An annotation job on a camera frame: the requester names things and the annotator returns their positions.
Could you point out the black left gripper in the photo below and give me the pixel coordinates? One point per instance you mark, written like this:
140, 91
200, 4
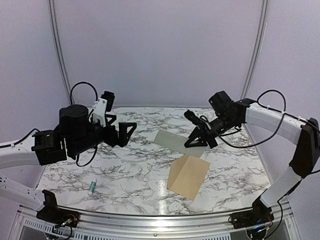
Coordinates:
123, 138

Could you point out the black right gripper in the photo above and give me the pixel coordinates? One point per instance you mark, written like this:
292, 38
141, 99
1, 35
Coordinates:
203, 140

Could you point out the cream letter paper sheet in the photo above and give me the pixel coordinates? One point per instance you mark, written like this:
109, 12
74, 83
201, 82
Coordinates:
176, 143

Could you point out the brown kraft paper envelope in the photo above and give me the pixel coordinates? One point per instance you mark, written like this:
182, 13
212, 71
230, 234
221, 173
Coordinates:
186, 176

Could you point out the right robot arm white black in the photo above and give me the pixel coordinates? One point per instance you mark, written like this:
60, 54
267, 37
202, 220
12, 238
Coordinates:
291, 136

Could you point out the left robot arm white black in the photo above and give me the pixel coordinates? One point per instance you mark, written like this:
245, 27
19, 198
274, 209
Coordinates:
37, 148

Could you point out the white green glue stick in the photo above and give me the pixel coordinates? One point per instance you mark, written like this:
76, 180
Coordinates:
92, 186

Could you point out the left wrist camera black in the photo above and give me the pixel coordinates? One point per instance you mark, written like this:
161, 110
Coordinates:
108, 98

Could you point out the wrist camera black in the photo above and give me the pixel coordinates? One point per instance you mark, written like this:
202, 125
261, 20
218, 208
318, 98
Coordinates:
108, 98
221, 103

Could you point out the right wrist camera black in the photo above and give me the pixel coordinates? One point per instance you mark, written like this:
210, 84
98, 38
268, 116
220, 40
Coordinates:
221, 103

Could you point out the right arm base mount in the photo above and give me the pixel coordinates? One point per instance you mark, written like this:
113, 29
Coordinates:
245, 219

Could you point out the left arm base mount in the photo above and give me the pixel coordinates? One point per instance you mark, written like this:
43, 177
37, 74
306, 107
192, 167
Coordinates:
50, 212

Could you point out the aluminium table front rail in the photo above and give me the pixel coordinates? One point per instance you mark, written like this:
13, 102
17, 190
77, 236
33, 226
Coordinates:
111, 226

